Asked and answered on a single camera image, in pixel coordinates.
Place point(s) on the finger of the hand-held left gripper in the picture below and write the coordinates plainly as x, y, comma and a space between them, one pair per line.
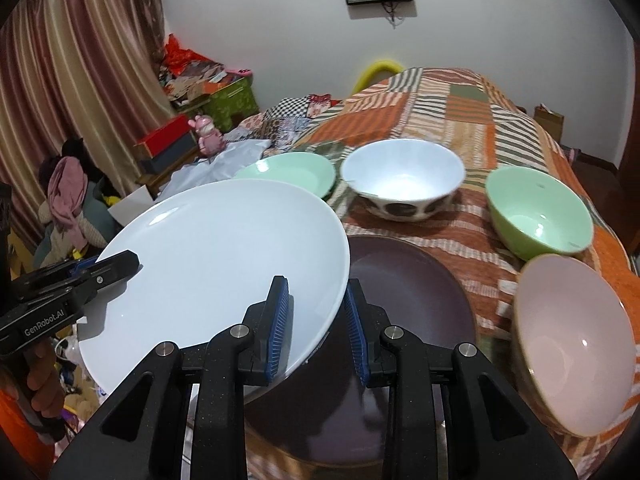
112, 267
84, 265

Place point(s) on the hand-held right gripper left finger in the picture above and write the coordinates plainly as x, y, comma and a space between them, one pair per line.
277, 332

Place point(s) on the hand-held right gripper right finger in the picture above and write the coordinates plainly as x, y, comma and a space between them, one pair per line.
356, 332

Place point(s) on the large white plate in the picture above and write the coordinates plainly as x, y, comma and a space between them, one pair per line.
210, 270

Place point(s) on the pale green plate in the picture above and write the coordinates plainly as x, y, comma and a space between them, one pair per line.
285, 170

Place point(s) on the white bowl with dark spots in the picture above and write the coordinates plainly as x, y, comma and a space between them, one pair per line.
400, 172

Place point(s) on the person's left forearm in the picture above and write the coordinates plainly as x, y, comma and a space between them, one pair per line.
15, 420

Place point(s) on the person's left hand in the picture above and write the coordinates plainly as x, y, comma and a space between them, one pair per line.
44, 375

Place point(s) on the grey teal plush toy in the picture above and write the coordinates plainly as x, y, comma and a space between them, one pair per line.
97, 210

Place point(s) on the white paper box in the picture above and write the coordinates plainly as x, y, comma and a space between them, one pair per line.
132, 207

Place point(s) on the yellow plush toy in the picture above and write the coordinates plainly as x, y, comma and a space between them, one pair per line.
110, 199

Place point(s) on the dark brown plate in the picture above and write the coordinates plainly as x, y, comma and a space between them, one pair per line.
410, 290

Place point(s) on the pink cloth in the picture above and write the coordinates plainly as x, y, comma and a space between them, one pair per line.
67, 195

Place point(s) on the wooden nightstand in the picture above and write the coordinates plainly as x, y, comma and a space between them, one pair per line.
160, 177

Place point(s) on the black plush toy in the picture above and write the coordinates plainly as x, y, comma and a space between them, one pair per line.
77, 152

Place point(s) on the dark blue box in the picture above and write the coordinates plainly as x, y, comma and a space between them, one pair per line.
172, 152

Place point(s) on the red box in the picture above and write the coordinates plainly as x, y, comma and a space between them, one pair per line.
165, 135

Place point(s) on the white plastic sheet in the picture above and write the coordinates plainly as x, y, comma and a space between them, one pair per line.
235, 160

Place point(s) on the pink toy figure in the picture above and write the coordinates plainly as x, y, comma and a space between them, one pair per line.
207, 135

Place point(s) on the pile of clothes and papers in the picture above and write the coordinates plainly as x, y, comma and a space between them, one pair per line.
195, 80

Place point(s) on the pink and gold curtain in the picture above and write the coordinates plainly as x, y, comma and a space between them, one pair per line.
75, 60

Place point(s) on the green storage box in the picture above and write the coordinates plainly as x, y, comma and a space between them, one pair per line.
235, 102

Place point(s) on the pale green bowl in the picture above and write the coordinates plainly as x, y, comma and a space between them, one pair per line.
535, 210

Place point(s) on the pink bowl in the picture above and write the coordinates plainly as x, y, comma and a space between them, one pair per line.
575, 340

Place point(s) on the red plastic bag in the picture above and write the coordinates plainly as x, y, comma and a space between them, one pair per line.
177, 55

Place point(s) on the checkered patchwork quilt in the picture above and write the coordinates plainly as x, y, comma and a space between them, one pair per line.
290, 110

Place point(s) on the orange striped patchwork blanket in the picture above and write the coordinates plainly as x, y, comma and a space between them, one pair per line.
450, 110

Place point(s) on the brown cardboard box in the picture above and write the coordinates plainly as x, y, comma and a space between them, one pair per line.
548, 125

